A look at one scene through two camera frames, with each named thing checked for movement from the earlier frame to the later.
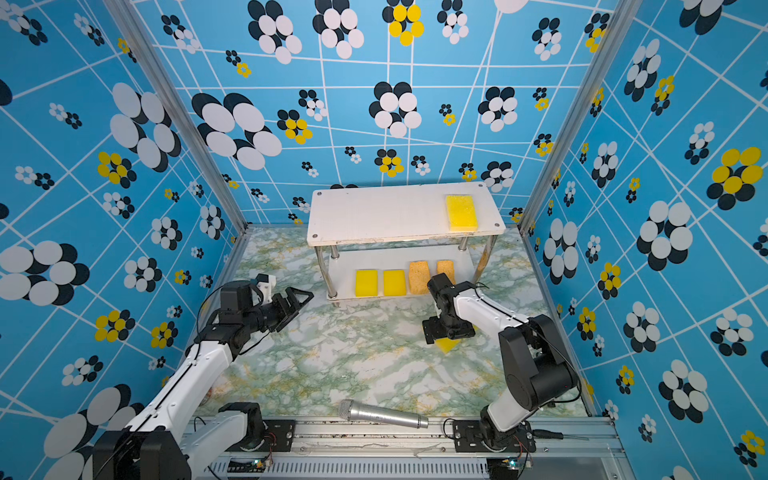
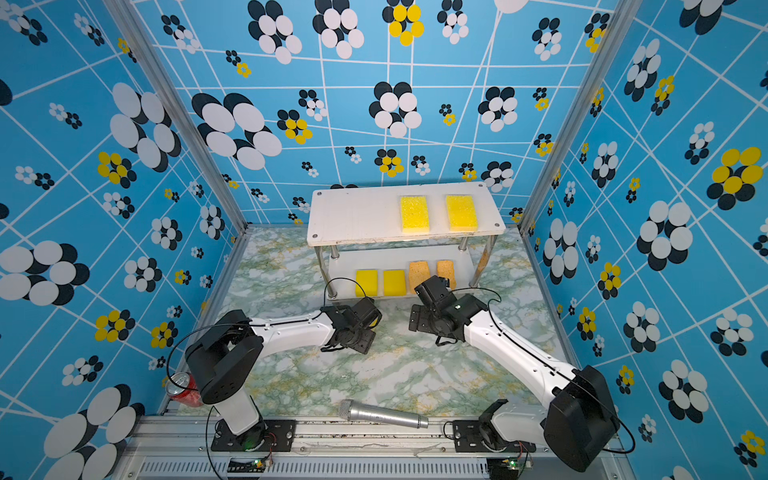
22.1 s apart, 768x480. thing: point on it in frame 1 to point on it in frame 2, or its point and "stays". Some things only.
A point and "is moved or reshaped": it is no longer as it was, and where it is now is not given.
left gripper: [286, 313] to [369, 341]
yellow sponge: [367, 283] stays
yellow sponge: [462, 213] stays
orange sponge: [446, 267] stays
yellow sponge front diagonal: [448, 344] is moved or reshaped
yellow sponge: [394, 283] stays
